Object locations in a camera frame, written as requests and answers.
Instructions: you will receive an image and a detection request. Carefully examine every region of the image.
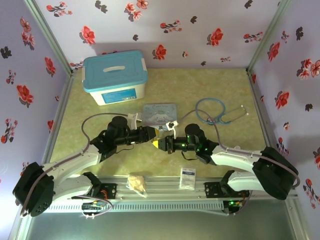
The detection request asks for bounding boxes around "blue cartoon dog card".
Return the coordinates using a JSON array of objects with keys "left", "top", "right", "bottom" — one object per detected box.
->
[{"left": 142, "top": 103, "right": 179, "bottom": 132}]

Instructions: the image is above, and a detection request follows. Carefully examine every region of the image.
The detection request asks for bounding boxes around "small clear labelled zip bag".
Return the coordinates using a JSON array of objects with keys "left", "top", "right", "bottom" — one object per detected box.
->
[{"left": 179, "top": 166, "right": 197, "bottom": 191}]

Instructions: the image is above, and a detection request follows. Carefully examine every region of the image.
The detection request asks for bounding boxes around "clear bag with beige contents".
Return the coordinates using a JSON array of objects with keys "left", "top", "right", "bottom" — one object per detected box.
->
[{"left": 126, "top": 174, "right": 148, "bottom": 199}]

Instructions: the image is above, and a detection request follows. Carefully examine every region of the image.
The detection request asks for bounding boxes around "blue stethoscope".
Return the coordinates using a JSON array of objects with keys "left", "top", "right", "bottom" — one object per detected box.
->
[{"left": 194, "top": 98, "right": 250, "bottom": 125}]

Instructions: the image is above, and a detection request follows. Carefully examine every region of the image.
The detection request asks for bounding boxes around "white storage box blue lid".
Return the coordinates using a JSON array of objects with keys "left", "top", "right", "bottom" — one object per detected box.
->
[{"left": 81, "top": 49, "right": 149, "bottom": 107}]

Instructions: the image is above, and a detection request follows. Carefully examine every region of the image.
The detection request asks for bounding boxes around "small circuit board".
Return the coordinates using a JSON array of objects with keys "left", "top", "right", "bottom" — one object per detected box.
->
[
  {"left": 81, "top": 201, "right": 105, "bottom": 213},
  {"left": 223, "top": 198, "right": 244, "bottom": 216}
]

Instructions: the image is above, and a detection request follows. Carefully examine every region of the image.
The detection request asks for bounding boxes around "grey metal panel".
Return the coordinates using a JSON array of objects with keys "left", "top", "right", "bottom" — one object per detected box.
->
[{"left": 24, "top": 211, "right": 301, "bottom": 240}]

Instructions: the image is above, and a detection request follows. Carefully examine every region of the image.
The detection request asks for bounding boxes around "aluminium mounting rail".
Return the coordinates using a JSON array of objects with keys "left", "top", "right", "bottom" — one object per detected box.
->
[{"left": 24, "top": 176, "right": 298, "bottom": 201}]

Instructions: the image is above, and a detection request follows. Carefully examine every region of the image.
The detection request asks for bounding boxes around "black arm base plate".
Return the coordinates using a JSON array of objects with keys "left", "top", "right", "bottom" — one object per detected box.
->
[
  {"left": 82, "top": 172, "right": 118, "bottom": 200},
  {"left": 204, "top": 181, "right": 251, "bottom": 199}
]

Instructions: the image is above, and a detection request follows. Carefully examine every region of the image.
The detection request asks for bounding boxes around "white slotted cable duct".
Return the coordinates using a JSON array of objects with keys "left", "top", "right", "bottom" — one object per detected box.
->
[{"left": 33, "top": 201, "right": 225, "bottom": 213}]

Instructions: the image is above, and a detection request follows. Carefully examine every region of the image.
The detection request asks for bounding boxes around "aluminium frame side rail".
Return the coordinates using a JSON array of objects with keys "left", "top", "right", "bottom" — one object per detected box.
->
[
  {"left": 9, "top": 71, "right": 78, "bottom": 240},
  {"left": 246, "top": 69, "right": 310, "bottom": 240}
]

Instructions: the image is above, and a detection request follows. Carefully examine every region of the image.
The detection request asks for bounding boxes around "aluminium frame post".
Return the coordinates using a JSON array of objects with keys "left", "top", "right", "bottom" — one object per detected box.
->
[
  {"left": 23, "top": 0, "right": 76, "bottom": 76},
  {"left": 246, "top": 0, "right": 293, "bottom": 73}
]

